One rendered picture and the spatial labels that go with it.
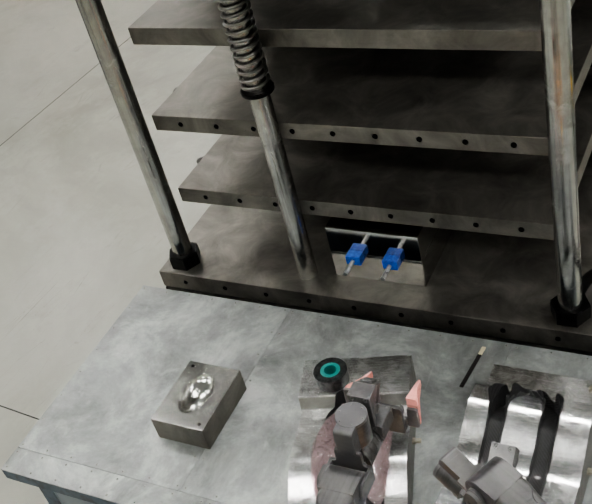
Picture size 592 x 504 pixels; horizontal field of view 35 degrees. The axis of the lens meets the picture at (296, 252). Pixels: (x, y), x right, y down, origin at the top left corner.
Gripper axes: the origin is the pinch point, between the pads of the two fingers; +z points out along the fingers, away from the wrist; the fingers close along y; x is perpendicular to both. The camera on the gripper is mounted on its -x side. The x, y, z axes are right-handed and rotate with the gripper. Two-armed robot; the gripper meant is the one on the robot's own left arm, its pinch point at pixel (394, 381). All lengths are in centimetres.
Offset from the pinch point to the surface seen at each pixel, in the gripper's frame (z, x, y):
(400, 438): 10.5, 30.7, 7.1
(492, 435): 14.9, 29.0, -12.3
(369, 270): 69, 36, 38
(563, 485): 7.7, 31.2, -28.6
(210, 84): 86, -11, 85
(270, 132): 65, -10, 56
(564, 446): 15.1, 28.3, -27.3
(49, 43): 339, 112, 393
